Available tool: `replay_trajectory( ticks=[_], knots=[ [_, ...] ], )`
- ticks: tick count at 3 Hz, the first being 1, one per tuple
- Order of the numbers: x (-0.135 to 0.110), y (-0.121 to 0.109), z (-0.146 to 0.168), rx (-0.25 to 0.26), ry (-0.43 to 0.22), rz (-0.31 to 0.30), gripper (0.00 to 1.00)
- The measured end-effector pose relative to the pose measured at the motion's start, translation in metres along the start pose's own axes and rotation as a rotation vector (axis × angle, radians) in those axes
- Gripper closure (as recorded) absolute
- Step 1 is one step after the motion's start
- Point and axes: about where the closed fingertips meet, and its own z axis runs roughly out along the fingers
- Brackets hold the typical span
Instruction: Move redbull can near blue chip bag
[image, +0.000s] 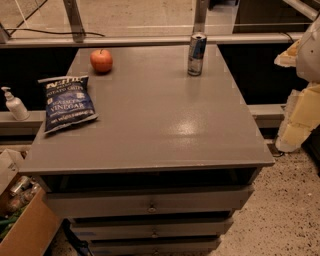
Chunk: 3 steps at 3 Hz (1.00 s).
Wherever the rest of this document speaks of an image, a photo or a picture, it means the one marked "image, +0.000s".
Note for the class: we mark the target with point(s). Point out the blue chip bag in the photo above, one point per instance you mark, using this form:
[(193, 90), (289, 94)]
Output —
[(67, 102)]

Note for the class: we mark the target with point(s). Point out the grey drawer cabinet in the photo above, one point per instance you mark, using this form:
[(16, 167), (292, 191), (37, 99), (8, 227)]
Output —
[(168, 161)]

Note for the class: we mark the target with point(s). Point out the cardboard box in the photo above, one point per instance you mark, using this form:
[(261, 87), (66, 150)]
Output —
[(33, 230)]

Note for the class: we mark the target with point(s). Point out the metal can in box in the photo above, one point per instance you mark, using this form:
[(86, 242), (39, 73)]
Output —
[(21, 185)]

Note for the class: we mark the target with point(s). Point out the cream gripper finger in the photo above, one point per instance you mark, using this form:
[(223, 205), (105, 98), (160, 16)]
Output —
[(288, 57), (301, 117)]

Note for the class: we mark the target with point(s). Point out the white pump bottle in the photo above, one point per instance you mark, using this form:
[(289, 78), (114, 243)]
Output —
[(15, 105)]

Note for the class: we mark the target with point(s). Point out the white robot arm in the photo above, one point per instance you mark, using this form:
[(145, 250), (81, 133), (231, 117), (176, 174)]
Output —
[(308, 54)]

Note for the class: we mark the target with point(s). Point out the red apple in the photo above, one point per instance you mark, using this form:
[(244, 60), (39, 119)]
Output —
[(101, 60)]

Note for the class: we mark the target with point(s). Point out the redbull can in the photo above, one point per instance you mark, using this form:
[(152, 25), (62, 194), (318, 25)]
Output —
[(196, 53)]

